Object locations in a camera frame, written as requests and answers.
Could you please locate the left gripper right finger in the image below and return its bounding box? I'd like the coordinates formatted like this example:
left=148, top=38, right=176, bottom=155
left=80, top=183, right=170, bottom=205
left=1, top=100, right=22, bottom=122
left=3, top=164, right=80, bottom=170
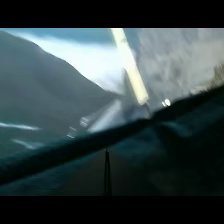
left=107, top=149, right=164, bottom=197

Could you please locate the dark green garment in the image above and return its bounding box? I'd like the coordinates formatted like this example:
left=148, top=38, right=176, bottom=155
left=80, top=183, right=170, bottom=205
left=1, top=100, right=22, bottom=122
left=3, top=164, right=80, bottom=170
left=0, top=85, right=224, bottom=197

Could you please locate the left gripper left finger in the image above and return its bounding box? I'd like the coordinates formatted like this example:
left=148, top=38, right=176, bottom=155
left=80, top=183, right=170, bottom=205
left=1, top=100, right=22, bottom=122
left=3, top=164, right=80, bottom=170
left=49, top=149, right=108, bottom=197

